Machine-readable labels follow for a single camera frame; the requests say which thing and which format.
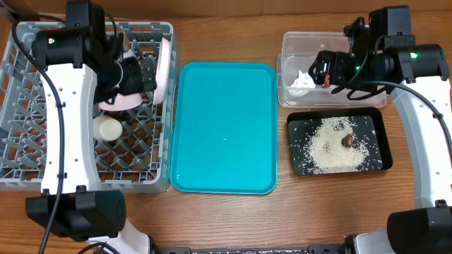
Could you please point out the cooked white rice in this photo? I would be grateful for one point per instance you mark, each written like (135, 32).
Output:
(315, 145)

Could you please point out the pink shallow bowl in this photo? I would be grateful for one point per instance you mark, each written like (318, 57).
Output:
(122, 102)

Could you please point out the black waste tray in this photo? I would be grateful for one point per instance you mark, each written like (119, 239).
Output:
(373, 112)

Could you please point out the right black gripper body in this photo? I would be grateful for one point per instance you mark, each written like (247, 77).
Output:
(321, 69)

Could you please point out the brown meat piece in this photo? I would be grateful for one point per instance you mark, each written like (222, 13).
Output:
(347, 141)

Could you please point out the red snack wrapper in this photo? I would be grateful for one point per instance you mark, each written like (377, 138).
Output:
(326, 82)

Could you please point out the teal serving tray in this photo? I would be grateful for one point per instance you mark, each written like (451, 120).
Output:
(226, 129)

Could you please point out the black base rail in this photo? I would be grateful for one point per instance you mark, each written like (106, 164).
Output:
(312, 249)

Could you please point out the large white plate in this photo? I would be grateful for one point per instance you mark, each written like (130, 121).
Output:
(162, 71)

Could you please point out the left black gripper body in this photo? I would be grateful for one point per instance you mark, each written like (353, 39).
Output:
(131, 82)

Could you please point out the white tissue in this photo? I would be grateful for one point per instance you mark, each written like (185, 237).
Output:
(302, 85)

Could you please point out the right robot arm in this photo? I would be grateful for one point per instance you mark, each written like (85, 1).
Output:
(385, 57)

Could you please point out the grey dish rack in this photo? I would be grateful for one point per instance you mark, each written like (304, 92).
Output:
(138, 162)

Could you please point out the clear plastic bin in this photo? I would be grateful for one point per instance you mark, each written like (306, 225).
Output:
(299, 50)

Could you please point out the white small cup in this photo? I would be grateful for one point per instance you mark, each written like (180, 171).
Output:
(106, 128)

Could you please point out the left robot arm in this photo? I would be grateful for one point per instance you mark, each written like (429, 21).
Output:
(81, 65)

